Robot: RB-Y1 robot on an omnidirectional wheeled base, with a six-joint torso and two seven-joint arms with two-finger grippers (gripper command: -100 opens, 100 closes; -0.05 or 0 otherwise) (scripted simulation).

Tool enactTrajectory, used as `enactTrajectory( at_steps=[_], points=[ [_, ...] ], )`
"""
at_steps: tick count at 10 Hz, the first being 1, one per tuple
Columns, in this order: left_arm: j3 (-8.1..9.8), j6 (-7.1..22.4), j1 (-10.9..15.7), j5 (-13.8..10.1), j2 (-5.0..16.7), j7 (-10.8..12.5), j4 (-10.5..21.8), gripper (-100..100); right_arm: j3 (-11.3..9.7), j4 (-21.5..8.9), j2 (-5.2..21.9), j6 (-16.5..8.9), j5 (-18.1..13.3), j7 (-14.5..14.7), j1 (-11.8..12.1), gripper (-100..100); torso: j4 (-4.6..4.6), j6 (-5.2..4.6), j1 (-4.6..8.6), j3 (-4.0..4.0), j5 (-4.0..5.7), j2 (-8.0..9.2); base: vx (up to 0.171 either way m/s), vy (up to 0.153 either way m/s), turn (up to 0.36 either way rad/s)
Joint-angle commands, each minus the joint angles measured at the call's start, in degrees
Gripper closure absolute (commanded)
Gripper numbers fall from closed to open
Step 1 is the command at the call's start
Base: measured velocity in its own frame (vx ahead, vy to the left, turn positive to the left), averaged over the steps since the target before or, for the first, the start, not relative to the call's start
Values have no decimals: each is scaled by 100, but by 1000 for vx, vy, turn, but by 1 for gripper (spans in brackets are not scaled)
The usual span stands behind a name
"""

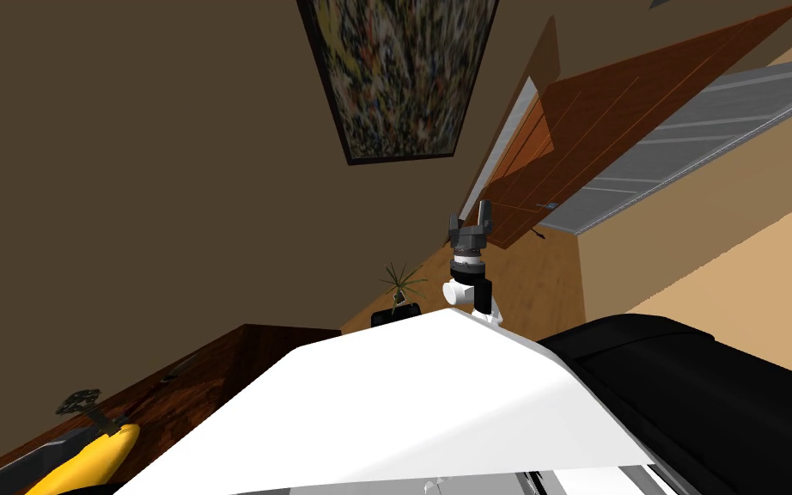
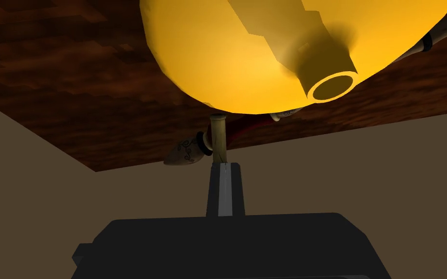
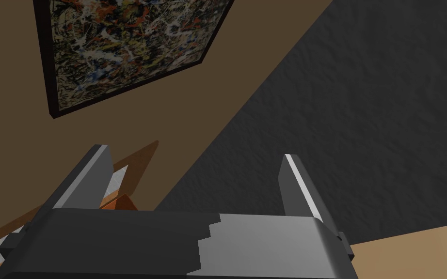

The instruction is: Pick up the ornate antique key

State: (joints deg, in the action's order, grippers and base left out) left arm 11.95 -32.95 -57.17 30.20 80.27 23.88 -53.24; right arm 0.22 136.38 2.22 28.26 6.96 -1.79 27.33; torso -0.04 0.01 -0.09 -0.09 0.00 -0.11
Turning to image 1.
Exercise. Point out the speckled painting in black frame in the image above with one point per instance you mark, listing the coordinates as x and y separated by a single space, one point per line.
399 75

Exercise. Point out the brown wooden door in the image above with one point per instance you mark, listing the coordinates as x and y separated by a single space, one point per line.
595 130

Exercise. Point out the dark brown wooden table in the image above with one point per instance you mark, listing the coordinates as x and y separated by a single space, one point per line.
190 392

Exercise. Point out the grey panelled door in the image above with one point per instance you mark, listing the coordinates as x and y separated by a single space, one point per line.
698 130

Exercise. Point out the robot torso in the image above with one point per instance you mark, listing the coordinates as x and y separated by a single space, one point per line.
396 405

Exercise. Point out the dark grey flat ornament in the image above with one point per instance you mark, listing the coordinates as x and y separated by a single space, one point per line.
80 402

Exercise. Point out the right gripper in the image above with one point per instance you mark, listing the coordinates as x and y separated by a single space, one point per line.
470 240

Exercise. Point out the yellow curved object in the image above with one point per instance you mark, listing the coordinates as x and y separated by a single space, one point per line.
90 460

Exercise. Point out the small dark green potted plant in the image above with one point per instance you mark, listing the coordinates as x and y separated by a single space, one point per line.
401 282

